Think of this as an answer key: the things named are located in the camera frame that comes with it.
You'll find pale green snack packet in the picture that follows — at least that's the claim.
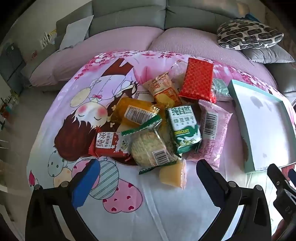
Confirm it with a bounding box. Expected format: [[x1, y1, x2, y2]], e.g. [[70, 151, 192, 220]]
[[211, 78, 233, 101]]

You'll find pink snack packet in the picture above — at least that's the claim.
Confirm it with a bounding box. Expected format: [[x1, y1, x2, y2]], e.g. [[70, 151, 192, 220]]
[[186, 100, 233, 171]]

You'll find red white biscuit packet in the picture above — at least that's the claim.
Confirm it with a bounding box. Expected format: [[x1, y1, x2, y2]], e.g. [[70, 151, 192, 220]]
[[89, 131, 132, 163]]

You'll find pink cartoon printed blanket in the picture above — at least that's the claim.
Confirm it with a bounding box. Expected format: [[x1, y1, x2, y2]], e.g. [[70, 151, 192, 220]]
[[26, 50, 296, 241]]

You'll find light grey pillow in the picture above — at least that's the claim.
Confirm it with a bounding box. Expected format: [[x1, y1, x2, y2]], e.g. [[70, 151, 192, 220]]
[[57, 15, 94, 51]]

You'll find dark grey cabinet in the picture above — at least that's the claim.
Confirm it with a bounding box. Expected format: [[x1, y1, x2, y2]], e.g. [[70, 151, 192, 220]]
[[0, 42, 26, 86]]

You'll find red checkered snack packet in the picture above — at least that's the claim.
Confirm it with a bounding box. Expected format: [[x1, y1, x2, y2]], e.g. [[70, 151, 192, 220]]
[[179, 57, 216, 103]]

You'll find clear green-edged cake packet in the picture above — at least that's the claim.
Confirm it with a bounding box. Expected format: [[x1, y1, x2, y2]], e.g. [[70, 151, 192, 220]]
[[121, 114, 182, 175]]

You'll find blue cloth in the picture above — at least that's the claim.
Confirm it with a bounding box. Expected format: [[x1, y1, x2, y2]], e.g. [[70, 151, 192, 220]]
[[243, 13, 260, 24]]

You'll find yellow orange snack packet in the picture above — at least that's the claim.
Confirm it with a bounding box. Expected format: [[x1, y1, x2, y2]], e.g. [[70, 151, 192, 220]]
[[110, 97, 166, 127]]

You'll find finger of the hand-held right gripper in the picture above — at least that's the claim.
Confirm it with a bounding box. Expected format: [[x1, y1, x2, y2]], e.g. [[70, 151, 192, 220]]
[[267, 163, 296, 194]]

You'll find pale yellow cake packet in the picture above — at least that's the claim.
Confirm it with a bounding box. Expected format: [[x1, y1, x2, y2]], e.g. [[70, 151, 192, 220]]
[[159, 159, 187, 190]]

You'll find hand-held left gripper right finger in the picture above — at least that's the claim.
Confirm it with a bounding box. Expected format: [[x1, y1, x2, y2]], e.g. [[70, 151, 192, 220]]
[[196, 159, 271, 241]]

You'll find black white patterned pillow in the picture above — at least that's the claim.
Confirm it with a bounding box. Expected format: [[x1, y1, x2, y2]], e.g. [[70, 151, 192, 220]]
[[217, 19, 284, 50]]

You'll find green white biscuit packet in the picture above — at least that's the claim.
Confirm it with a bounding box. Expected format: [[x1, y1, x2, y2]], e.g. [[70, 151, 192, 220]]
[[165, 105, 202, 155]]

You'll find pink sofa seat cover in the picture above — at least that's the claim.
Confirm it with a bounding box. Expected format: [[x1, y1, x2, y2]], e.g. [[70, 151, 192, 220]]
[[29, 28, 278, 88]]

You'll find teal shallow box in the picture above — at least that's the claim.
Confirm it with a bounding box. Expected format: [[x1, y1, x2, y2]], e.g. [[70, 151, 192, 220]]
[[227, 79, 296, 174]]

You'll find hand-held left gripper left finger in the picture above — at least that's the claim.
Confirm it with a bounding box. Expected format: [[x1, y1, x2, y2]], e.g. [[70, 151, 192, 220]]
[[25, 159, 101, 241]]

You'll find grey sofa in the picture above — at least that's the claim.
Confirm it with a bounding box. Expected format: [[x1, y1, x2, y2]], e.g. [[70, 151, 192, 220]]
[[21, 0, 296, 98]]

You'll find orange roll snack packet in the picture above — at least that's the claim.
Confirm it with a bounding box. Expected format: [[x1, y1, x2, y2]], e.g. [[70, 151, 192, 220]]
[[142, 72, 183, 107]]

